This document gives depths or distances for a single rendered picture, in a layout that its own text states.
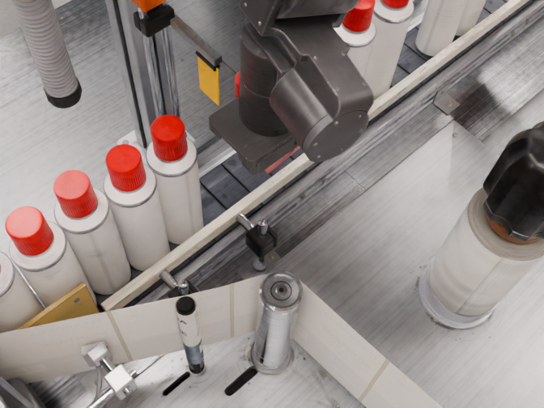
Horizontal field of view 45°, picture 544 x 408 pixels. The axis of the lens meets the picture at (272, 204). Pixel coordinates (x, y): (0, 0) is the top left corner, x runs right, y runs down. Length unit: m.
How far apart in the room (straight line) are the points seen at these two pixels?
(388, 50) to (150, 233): 0.37
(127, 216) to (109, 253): 0.05
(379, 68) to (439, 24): 0.13
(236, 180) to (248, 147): 0.25
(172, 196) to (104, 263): 0.10
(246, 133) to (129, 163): 0.11
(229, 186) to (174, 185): 0.17
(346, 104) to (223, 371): 0.37
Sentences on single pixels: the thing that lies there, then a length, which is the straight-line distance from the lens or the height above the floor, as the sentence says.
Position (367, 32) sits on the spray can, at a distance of 0.78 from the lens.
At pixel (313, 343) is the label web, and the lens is 0.67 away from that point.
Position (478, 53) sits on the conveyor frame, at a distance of 1.04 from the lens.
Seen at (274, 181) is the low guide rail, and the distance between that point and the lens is 0.79.
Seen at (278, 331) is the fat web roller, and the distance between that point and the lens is 0.61.
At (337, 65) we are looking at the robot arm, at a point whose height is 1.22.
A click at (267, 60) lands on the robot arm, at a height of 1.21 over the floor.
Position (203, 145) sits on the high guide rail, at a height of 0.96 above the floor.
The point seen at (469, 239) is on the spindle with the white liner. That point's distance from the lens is 0.65.
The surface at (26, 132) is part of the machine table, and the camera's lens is 0.98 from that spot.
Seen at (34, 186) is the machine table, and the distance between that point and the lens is 0.93.
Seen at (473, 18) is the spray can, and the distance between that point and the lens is 1.03.
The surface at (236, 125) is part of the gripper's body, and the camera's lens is 0.61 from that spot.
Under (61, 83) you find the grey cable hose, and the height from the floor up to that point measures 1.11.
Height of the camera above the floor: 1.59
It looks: 60 degrees down
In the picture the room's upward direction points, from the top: 6 degrees clockwise
